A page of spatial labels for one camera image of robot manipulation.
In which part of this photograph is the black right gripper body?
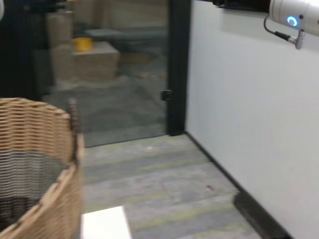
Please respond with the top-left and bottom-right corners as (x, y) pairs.
(211, 0), (271, 12)

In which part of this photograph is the beige grey wicker clothes basket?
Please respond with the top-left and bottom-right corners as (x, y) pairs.
(0, 97), (85, 239)

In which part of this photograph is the grey bench behind glass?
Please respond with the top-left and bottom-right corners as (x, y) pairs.
(84, 24), (168, 49)

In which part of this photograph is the black door latch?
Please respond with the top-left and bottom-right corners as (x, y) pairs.
(160, 89), (173, 102)

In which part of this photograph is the beige block behind glass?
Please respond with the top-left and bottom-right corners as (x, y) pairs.
(71, 41), (120, 82)

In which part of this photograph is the dark glass door panel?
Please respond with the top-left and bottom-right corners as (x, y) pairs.
(32, 0), (172, 147)

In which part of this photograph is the yellow round container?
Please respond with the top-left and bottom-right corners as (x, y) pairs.
(72, 36), (95, 52)

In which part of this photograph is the wide black pillar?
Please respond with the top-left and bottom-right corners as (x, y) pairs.
(0, 0), (54, 100)

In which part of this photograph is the right arm connector cable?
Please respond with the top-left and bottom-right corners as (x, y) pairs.
(263, 13), (307, 50)

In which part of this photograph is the narrow black door frame post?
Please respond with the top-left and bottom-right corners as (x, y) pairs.
(166, 0), (192, 137)

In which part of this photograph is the black wall baseboard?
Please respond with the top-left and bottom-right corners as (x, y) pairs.
(184, 130), (294, 239)

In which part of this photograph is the white square pedestal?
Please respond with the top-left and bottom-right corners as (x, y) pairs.
(81, 206), (132, 239)

